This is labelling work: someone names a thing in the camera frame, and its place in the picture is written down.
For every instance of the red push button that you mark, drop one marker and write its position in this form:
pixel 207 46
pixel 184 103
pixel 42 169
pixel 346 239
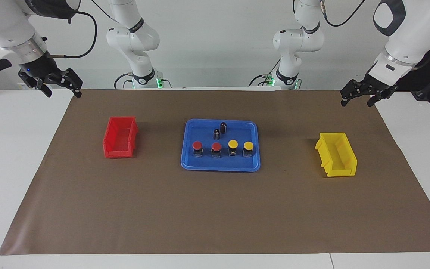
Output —
pixel 197 145
pixel 216 146

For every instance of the red plastic bin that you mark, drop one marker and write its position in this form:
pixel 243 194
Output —
pixel 118 152

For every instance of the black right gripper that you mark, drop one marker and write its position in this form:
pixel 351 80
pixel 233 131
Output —
pixel 45 69

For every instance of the blue plastic tray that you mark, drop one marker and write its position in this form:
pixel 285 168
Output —
pixel 203 164

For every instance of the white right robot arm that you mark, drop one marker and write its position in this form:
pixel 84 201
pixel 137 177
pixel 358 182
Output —
pixel 9 26

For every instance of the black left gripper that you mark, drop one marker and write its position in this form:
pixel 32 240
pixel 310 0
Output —
pixel 373 86

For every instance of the brown paper table mat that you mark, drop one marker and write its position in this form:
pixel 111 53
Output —
pixel 215 213

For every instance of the large black cylinder knob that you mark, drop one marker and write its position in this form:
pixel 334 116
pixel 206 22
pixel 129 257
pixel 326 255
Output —
pixel 223 127

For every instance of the yellow push button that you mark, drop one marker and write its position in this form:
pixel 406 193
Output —
pixel 232 144
pixel 248 145

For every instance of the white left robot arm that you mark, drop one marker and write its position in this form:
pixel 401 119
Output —
pixel 409 26

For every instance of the yellow plastic bin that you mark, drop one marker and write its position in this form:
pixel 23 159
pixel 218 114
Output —
pixel 343 171

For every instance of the small black cylinder knob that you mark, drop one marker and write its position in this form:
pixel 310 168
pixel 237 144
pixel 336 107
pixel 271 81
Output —
pixel 216 134

